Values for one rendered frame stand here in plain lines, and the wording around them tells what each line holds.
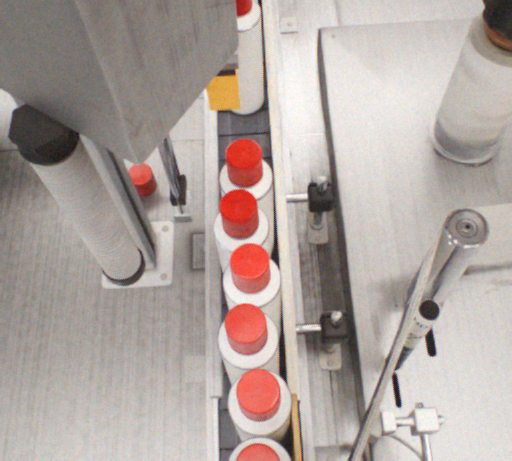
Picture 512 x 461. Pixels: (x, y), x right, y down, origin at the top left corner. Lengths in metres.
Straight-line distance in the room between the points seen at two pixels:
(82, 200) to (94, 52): 0.16
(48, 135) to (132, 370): 0.46
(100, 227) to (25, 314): 0.40
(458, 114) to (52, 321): 0.54
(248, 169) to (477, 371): 0.34
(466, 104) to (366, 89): 0.17
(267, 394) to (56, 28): 0.31
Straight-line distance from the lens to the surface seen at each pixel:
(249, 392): 0.47
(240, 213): 0.52
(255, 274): 0.50
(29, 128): 0.35
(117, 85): 0.26
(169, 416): 0.74
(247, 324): 0.48
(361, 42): 0.91
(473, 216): 0.57
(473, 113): 0.74
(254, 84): 0.78
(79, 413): 0.76
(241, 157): 0.55
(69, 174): 0.36
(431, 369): 0.70
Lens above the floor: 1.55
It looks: 62 degrees down
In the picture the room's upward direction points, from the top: 4 degrees counter-clockwise
